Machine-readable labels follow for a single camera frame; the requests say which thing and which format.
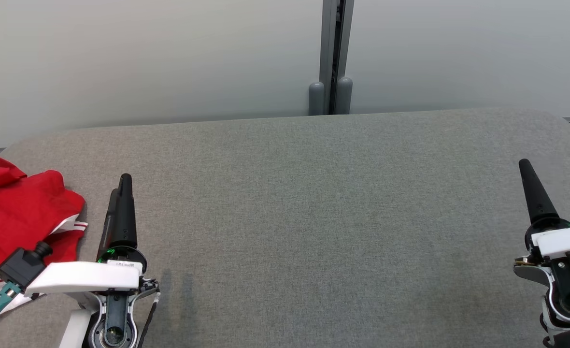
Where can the grey rounded post cap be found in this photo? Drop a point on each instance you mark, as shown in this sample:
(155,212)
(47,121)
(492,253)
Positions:
(316,99)
(344,96)

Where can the red white number 23 jersey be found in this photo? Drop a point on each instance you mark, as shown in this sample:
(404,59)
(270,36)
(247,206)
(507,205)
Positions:
(19,217)

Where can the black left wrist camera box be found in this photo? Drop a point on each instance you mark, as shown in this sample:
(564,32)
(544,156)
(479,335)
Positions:
(21,266)

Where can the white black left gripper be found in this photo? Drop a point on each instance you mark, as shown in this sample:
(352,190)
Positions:
(82,278)

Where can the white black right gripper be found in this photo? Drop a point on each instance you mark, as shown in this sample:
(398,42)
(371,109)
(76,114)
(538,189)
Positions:
(565,239)

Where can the grey metal partition post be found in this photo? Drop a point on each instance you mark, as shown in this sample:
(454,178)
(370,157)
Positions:
(327,48)

